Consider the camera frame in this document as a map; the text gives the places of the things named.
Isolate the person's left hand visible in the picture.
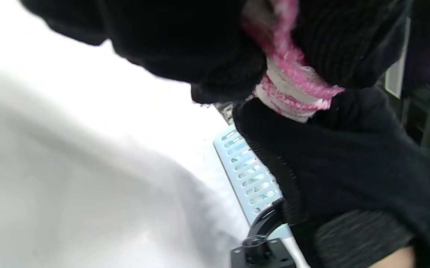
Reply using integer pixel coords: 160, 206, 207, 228
20, 0, 413, 105

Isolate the person's right hand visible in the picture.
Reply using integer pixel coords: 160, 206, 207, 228
233, 87, 430, 268

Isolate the pink-trimmed white dish cloth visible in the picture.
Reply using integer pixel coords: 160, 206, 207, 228
242, 0, 346, 124

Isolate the person's right forearm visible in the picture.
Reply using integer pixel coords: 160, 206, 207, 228
368, 246, 417, 268

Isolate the light blue plastic basket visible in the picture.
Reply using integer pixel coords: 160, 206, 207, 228
213, 125, 293, 240

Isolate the black cable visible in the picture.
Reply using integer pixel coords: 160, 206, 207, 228
248, 197, 286, 239

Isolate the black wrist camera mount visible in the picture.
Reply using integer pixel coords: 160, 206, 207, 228
231, 234, 298, 268

